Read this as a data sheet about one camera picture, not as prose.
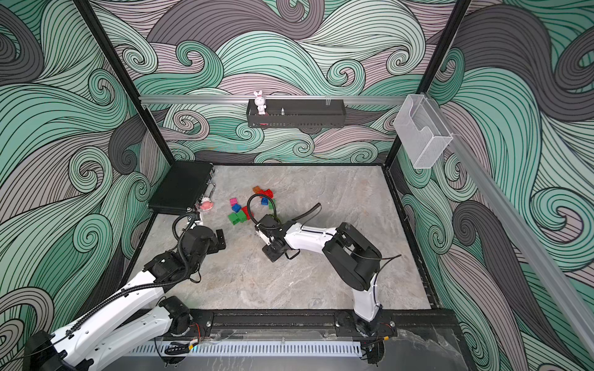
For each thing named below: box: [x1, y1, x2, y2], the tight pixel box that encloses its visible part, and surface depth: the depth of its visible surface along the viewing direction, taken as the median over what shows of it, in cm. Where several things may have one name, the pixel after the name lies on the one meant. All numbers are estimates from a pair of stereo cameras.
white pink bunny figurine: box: [253, 90, 267, 116], surface depth 91 cm
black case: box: [148, 160, 216, 213], surface depth 106 cm
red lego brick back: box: [257, 188, 275, 199], surface depth 109 cm
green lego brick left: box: [227, 210, 247, 225], surface depth 100 cm
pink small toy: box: [200, 200, 215, 211], surface depth 104 cm
